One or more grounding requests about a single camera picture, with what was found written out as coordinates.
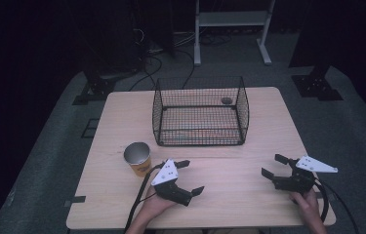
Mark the orange paper cup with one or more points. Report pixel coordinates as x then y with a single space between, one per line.
139 160

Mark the black tape strip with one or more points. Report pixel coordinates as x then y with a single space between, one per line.
75 200

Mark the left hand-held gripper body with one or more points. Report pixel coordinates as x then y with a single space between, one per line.
165 173

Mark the black tape square outline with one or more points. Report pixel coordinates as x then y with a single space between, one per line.
89 128

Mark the small dark round object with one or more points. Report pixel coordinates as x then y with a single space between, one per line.
226 100

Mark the white metal stand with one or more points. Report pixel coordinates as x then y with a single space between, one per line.
232 18

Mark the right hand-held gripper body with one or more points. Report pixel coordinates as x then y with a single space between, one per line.
296 182

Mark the person's right hand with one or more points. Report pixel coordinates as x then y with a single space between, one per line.
309 204

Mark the black stand base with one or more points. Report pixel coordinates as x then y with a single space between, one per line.
96 90
317 87

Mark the person's left hand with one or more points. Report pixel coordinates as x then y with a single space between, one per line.
154 206

